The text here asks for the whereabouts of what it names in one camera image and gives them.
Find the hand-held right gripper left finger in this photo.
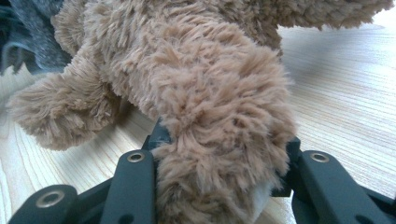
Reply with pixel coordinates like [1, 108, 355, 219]
[101, 119, 172, 224]

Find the grey towel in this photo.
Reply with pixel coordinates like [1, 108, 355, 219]
[0, 0, 73, 76]

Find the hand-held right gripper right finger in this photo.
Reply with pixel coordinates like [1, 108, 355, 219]
[272, 136, 393, 224]

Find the brown teddy bear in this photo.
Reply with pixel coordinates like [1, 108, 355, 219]
[6, 0, 395, 224]

